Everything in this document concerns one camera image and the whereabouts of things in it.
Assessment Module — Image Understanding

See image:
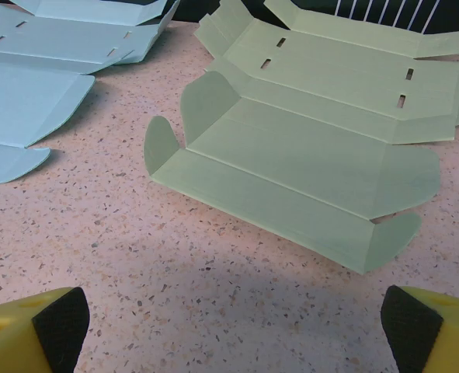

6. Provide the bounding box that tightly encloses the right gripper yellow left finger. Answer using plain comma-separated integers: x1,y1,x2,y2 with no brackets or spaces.
0,286,91,373

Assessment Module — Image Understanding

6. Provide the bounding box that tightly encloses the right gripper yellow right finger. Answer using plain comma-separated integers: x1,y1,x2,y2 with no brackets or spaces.
381,284,459,373

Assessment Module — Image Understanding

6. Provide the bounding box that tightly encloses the light green paper box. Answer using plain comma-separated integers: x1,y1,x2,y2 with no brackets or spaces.
142,0,459,275

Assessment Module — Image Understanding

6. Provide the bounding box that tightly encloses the light blue paper box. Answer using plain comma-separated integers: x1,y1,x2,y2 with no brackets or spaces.
0,0,182,186

